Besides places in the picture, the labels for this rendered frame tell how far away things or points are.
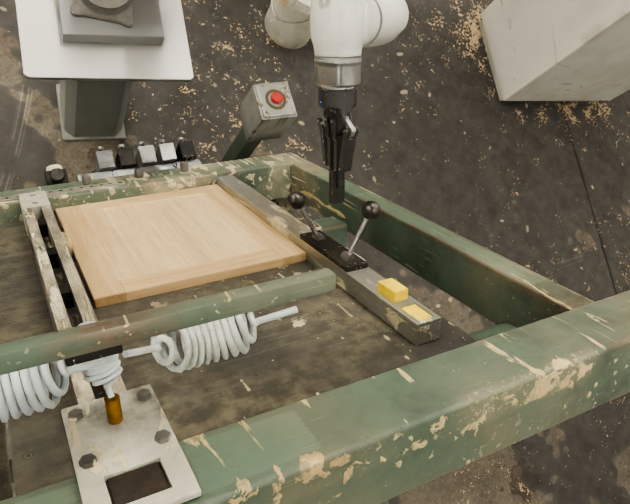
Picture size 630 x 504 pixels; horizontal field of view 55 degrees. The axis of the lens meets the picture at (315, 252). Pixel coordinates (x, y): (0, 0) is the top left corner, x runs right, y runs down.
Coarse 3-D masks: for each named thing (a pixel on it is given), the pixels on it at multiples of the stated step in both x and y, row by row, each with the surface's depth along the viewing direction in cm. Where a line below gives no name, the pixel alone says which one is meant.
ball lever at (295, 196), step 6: (294, 192) 122; (300, 192) 122; (288, 198) 122; (294, 198) 121; (300, 198) 121; (288, 204) 122; (294, 204) 121; (300, 204) 121; (300, 210) 124; (306, 216) 125; (306, 222) 126; (312, 228) 126; (312, 234) 129; (318, 234) 127
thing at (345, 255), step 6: (366, 204) 116; (372, 204) 116; (378, 204) 117; (366, 210) 116; (372, 210) 116; (378, 210) 116; (366, 216) 116; (372, 216) 116; (366, 222) 117; (360, 228) 118; (360, 234) 118; (354, 240) 118; (354, 246) 118; (342, 252) 119; (348, 252) 118; (342, 258) 118; (348, 258) 117; (354, 258) 118
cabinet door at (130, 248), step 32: (192, 192) 168; (224, 192) 168; (64, 224) 145; (96, 224) 146; (128, 224) 146; (160, 224) 146; (192, 224) 146; (224, 224) 146; (256, 224) 145; (96, 256) 128; (128, 256) 129; (160, 256) 128; (192, 256) 128; (224, 256) 128; (256, 256) 127; (288, 256) 127; (96, 288) 114; (128, 288) 114; (160, 288) 116
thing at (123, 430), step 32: (32, 192) 151; (32, 224) 131; (64, 256) 115; (64, 288) 104; (64, 320) 93; (96, 320) 93; (96, 352) 54; (96, 384) 63; (64, 416) 66; (96, 416) 66; (128, 416) 66; (160, 416) 66; (96, 448) 62; (128, 448) 61; (160, 448) 61; (96, 480) 57; (192, 480) 57
